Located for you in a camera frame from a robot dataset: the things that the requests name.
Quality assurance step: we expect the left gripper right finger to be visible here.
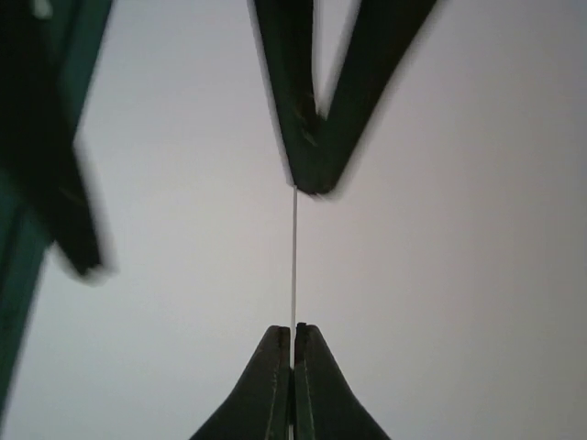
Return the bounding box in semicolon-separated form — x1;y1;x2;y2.
293;323;389;440

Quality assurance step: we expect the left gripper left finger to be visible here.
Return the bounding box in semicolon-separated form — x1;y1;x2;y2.
192;325;291;440

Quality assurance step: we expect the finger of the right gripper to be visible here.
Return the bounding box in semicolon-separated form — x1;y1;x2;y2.
1;1;113;279
250;1;437;194

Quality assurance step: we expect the green plastic bin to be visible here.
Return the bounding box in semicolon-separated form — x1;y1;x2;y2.
0;0;114;404

